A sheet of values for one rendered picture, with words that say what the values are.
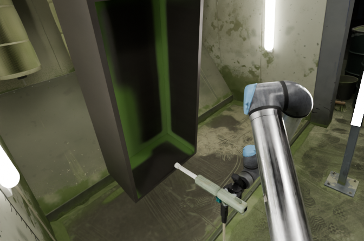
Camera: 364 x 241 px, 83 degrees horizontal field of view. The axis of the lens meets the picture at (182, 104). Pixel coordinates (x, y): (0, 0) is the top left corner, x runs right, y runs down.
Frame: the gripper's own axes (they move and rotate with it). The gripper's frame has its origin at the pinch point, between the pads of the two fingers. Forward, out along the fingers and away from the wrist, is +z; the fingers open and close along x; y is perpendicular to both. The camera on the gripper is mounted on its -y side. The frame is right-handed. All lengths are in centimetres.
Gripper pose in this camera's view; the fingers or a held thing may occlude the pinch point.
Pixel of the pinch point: (222, 200)
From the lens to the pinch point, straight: 119.9
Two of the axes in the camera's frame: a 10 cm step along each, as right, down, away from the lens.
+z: -7.0, 3.0, -6.5
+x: -7.2, -2.4, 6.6
